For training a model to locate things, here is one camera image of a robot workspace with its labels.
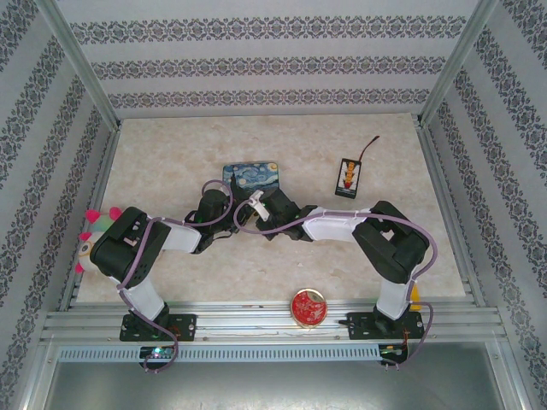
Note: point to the starry night blue tin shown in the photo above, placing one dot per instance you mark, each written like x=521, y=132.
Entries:
x=256, y=175

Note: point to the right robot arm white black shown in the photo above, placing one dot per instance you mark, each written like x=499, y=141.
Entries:
x=333, y=224

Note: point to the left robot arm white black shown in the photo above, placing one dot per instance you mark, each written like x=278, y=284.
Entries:
x=181, y=239

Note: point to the black board with yellow connectors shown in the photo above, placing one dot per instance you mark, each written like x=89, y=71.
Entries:
x=348, y=179

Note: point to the red round tin lid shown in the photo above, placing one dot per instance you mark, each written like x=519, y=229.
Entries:
x=307, y=307

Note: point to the round plush toy pink spikes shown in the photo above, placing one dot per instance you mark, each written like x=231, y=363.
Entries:
x=85, y=252

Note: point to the yellow block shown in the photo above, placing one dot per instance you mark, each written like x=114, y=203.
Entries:
x=416, y=296

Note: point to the left controller board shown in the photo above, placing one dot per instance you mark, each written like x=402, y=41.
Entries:
x=158, y=352

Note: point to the controller board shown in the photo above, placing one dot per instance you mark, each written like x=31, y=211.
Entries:
x=391, y=352
x=158, y=352

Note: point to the grey metal panel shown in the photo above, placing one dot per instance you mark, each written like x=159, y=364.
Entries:
x=273, y=384

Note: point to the right controller board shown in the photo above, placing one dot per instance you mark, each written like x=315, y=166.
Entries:
x=391, y=352

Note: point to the aluminium mounting rail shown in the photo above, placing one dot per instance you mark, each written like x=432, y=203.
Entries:
x=256, y=320

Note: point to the aluminium side rail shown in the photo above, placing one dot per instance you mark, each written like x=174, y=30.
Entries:
x=109, y=149
x=448, y=213

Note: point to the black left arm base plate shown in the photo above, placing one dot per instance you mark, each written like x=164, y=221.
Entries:
x=184, y=326

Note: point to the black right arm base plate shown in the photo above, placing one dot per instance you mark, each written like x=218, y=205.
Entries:
x=359, y=326

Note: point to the aluminium frame post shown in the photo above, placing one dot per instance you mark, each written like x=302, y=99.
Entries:
x=77, y=60
x=459, y=55

